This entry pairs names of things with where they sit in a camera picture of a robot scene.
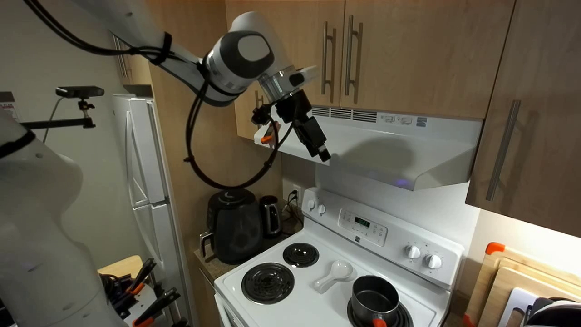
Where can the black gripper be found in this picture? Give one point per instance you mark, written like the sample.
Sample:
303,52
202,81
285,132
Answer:
300,111

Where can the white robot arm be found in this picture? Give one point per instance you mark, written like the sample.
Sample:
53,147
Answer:
236,56

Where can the orange black hand tool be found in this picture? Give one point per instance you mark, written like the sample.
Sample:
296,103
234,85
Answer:
267,138

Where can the white range hood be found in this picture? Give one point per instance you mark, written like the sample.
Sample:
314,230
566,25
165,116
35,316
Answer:
374,151

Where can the white stove knob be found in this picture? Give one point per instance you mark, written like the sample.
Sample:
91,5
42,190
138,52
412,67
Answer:
432,260
320,209
412,250

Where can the black mug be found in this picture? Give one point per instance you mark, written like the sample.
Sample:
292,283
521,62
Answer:
271,214

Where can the small black coil burner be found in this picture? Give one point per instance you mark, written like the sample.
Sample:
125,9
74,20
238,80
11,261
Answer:
300,254

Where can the tall wooden side panel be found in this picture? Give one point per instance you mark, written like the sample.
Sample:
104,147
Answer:
211,145

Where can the white electric stove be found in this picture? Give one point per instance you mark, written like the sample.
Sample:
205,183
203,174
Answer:
363,254

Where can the black kettle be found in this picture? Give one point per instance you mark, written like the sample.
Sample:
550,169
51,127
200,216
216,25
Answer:
232,227

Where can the white spoon rest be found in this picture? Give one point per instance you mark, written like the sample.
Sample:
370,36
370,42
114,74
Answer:
338,270

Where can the short two-door wooden cabinet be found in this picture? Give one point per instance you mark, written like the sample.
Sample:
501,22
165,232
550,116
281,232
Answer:
410,54

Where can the white fridge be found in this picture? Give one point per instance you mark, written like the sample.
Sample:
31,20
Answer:
145,200

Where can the wooden base cabinet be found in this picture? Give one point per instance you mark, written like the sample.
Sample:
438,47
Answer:
205,296

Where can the wooden board orange grip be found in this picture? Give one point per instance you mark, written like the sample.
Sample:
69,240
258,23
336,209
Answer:
487,283

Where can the black orange stand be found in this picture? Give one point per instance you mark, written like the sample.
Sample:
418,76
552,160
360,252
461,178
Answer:
158,301

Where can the plain wooden cutting board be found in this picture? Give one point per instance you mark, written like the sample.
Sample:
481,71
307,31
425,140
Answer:
545,287

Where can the dark frying pan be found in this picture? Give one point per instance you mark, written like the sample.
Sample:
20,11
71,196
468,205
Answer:
556,314

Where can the white wall outlet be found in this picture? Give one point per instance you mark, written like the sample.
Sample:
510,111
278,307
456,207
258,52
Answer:
292,194

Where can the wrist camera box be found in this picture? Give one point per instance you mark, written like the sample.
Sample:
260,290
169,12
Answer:
300,76

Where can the single-door wooden wall cabinet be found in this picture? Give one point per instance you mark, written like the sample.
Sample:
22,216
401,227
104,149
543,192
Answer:
242,123

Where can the black stereo camera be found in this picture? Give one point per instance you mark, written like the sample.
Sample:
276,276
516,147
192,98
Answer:
78,91

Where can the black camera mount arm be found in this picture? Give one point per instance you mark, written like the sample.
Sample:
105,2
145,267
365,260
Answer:
60,121

